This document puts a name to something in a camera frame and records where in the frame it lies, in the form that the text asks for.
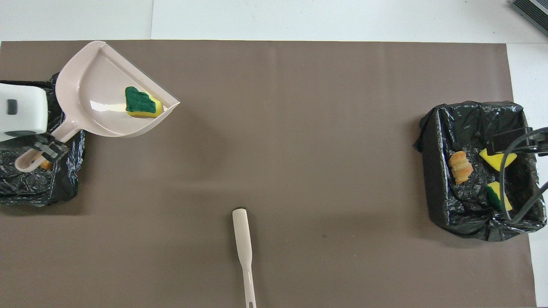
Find grey ribbed device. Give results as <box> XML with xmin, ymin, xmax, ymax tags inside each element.
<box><xmin>510</xmin><ymin>0</ymin><xmax>548</xmax><ymax>37</ymax></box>

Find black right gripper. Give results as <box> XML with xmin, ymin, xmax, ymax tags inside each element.
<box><xmin>488</xmin><ymin>127</ymin><xmax>548</xmax><ymax>156</ymax></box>

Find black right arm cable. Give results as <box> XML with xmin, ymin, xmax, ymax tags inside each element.
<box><xmin>497</xmin><ymin>127</ymin><xmax>548</xmax><ymax>224</ymax></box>

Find beige hand brush black bristles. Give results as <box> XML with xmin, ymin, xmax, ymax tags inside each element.
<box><xmin>232</xmin><ymin>208</ymin><xmax>257</xmax><ymax>308</ymax></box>

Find crumpled black bag bin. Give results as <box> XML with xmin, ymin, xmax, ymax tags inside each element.
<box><xmin>0</xmin><ymin>71</ymin><xmax>86</xmax><ymax>208</ymax></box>

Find curved yellow sponge piece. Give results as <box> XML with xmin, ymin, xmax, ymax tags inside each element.
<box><xmin>486</xmin><ymin>181</ymin><xmax>513</xmax><ymax>213</ymax></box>

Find brown table mat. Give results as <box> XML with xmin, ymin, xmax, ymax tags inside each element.
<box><xmin>0</xmin><ymin>41</ymin><xmax>538</xmax><ymax>308</ymax></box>

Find beige plastic dustpan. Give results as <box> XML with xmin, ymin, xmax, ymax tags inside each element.
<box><xmin>15</xmin><ymin>41</ymin><xmax>181</xmax><ymax>173</ymax></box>

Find open bin with black bag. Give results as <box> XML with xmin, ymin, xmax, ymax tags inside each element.
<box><xmin>413</xmin><ymin>101</ymin><xmax>548</xmax><ymax>242</ymax></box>

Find cream crumbly sponge piece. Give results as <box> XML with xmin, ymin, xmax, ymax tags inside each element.
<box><xmin>448</xmin><ymin>151</ymin><xmax>474</xmax><ymax>185</ymax></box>

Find green and yellow sponge piece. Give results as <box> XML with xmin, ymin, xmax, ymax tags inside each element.
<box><xmin>125</xmin><ymin>86</ymin><xmax>164</xmax><ymax>119</ymax></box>

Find notched yellow sponge piece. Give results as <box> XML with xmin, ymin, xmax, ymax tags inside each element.
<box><xmin>479</xmin><ymin>148</ymin><xmax>518</xmax><ymax>171</ymax></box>

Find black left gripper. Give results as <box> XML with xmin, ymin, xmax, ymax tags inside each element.
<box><xmin>0</xmin><ymin>130</ymin><xmax>70</xmax><ymax>163</ymax></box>

